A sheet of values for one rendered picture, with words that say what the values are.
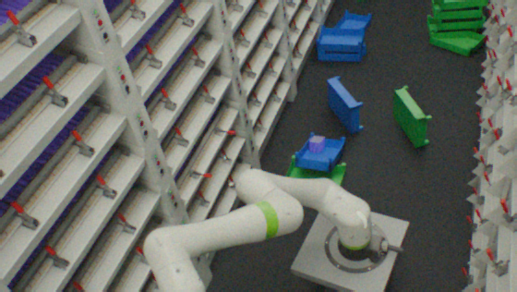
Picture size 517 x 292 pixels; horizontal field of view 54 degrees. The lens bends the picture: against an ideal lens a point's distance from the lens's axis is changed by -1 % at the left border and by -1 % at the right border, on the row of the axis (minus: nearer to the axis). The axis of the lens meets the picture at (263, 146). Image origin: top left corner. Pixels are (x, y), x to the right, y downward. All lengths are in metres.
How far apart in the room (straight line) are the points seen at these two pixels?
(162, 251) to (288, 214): 0.43
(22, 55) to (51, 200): 0.40
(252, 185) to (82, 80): 0.61
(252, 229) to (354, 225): 0.53
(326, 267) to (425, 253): 0.61
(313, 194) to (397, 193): 0.89
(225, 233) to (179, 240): 0.15
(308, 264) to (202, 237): 0.78
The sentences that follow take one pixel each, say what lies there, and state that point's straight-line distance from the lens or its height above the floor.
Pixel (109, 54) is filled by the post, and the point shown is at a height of 1.31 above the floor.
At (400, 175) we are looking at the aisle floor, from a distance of 2.81.
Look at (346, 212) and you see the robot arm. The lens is 1.91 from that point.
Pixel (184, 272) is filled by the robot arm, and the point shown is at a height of 1.01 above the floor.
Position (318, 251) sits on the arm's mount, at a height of 0.33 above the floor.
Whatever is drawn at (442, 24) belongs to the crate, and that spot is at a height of 0.12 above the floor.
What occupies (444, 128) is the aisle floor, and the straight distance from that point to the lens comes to 3.09.
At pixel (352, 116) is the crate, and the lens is 2.94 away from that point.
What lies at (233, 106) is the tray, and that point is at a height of 0.55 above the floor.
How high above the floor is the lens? 2.08
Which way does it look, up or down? 44 degrees down
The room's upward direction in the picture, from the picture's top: 11 degrees counter-clockwise
